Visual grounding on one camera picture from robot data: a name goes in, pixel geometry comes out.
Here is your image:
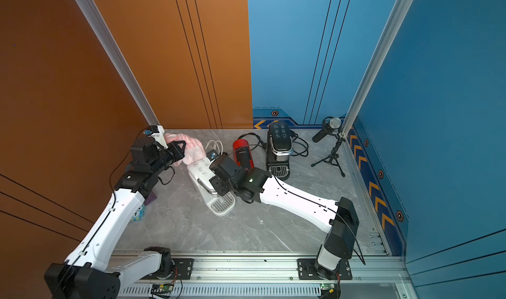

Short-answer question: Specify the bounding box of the aluminium front rail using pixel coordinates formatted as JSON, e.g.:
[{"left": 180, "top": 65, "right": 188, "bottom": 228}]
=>
[{"left": 119, "top": 252, "right": 417, "bottom": 298}]

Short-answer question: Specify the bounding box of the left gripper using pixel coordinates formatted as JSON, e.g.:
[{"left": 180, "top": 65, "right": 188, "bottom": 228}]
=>
[{"left": 150, "top": 139, "right": 185, "bottom": 179}]

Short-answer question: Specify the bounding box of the left green circuit board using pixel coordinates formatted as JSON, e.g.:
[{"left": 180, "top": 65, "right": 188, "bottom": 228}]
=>
[{"left": 148, "top": 283, "right": 175, "bottom": 298}]

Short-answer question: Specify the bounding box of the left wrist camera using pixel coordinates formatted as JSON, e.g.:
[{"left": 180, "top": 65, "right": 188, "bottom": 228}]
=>
[{"left": 144, "top": 125, "right": 168, "bottom": 149}]

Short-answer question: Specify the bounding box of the blue owl figure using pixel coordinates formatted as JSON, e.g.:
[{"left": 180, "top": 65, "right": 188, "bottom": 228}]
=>
[{"left": 131, "top": 205, "right": 145, "bottom": 222}]

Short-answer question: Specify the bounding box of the white coffee machine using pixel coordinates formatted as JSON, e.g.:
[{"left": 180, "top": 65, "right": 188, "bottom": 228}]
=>
[{"left": 187, "top": 157, "right": 235, "bottom": 217}]

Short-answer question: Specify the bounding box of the red Nespresso coffee machine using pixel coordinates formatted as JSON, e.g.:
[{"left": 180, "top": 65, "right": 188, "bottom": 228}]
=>
[{"left": 233, "top": 139, "right": 254, "bottom": 171}]

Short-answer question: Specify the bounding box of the black microphone on tripod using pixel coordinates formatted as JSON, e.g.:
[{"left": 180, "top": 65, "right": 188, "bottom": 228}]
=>
[{"left": 310, "top": 116, "right": 347, "bottom": 178}]

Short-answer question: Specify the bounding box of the red machine black power cable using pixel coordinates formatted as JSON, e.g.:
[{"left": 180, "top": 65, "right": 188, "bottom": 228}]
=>
[{"left": 236, "top": 132, "right": 270, "bottom": 153}]

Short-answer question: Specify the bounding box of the pink striped towel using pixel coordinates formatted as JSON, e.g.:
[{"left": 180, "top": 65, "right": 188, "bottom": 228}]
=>
[{"left": 164, "top": 133, "right": 206, "bottom": 166}]

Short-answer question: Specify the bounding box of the right green circuit board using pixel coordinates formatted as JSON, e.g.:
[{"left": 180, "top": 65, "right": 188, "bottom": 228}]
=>
[{"left": 318, "top": 284, "right": 341, "bottom": 299}]

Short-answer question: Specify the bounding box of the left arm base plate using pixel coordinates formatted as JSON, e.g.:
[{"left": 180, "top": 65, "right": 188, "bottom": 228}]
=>
[{"left": 141, "top": 258, "right": 194, "bottom": 282}]

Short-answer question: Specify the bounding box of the purple square card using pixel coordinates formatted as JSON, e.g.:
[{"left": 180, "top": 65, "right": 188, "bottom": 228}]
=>
[{"left": 144, "top": 192, "right": 158, "bottom": 205}]

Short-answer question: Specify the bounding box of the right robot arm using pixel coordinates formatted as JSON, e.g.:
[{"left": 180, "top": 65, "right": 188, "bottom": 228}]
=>
[{"left": 210, "top": 154, "right": 360, "bottom": 280}]

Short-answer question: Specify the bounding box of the green circuit board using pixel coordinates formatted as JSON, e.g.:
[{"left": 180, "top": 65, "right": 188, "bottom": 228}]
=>
[
  {"left": 148, "top": 283, "right": 175, "bottom": 298},
  {"left": 318, "top": 284, "right": 341, "bottom": 299}
]

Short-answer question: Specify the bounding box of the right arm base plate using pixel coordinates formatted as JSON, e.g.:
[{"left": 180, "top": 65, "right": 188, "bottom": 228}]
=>
[{"left": 296, "top": 258, "right": 353, "bottom": 281}]

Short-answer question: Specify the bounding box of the black coffee machine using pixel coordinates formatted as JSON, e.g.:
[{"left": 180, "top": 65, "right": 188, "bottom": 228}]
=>
[{"left": 266, "top": 121, "right": 293, "bottom": 180}]

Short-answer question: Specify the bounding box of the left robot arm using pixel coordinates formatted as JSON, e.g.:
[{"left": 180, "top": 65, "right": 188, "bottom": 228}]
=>
[{"left": 44, "top": 133, "right": 187, "bottom": 298}]

